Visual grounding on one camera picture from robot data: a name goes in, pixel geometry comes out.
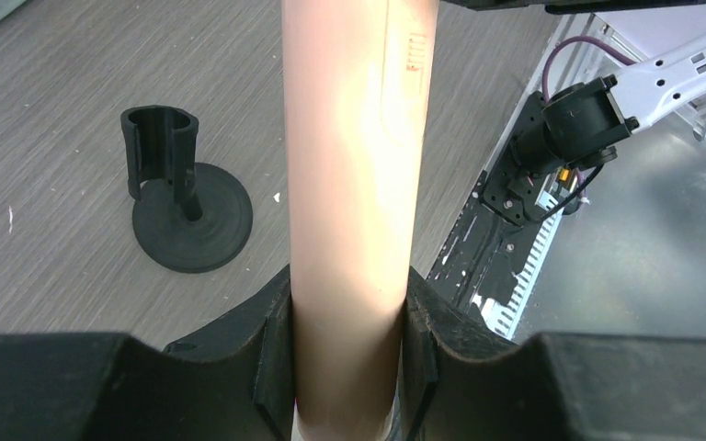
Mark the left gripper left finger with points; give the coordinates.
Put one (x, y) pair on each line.
(232, 379)

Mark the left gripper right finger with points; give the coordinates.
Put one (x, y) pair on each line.
(461, 381)

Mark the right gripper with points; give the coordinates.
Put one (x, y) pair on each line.
(569, 7)

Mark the black stand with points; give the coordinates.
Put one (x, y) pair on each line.
(187, 216)

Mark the peach microphone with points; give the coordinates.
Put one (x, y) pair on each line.
(356, 83)

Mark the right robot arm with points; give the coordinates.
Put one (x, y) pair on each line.
(561, 141)

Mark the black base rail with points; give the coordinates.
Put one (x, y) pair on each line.
(488, 267)

